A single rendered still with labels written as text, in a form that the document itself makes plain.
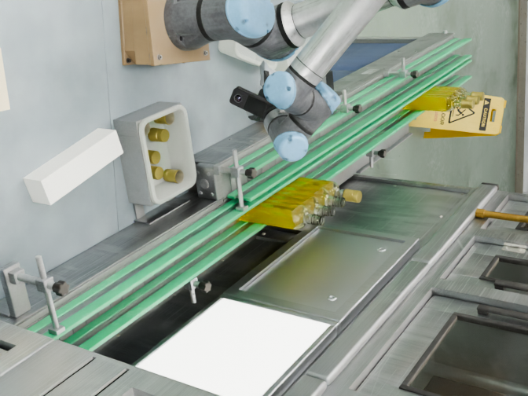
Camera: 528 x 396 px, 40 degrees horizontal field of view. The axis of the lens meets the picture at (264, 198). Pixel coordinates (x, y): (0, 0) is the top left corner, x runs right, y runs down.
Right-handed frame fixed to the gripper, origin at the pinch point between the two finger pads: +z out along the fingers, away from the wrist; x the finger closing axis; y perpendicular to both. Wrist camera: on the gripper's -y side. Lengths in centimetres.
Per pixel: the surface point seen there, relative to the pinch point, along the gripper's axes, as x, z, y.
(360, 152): -25, 23, 53
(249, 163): -18.0, -10.9, 2.4
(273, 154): -15.6, -8.1, 9.3
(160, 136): -12.9, -14.6, -24.3
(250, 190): -24.7, -14.1, 4.1
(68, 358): -6, -101, -50
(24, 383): -7, -105, -55
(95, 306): -33, -58, -39
